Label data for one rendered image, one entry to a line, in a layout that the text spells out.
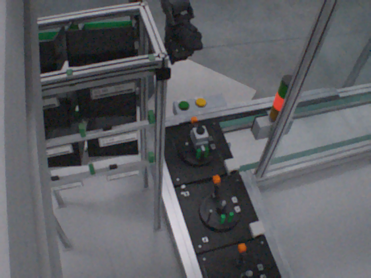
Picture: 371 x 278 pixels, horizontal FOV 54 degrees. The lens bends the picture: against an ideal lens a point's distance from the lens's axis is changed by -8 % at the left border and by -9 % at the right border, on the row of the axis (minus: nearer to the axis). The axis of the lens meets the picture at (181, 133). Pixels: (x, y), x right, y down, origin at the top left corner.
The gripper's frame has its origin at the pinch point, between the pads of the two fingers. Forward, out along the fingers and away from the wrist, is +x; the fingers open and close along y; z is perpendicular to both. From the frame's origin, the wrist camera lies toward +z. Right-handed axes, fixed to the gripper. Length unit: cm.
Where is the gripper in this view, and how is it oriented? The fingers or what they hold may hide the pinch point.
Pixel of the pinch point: (172, 57)
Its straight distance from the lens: 130.9
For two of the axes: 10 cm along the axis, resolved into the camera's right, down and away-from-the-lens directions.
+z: 2.8, 7.9, -5.5
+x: -0.6, 5.8, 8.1
